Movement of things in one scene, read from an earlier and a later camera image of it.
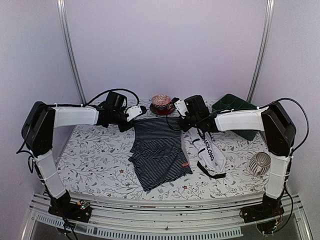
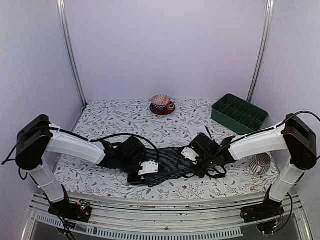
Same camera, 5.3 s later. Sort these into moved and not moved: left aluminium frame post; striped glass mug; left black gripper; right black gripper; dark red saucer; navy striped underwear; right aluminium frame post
Moved: right black gripper; navy striped underwear; left black gripper
Not moved: striped glass mug; dark red saucer; left aluminium frame post; right aluminium frame post
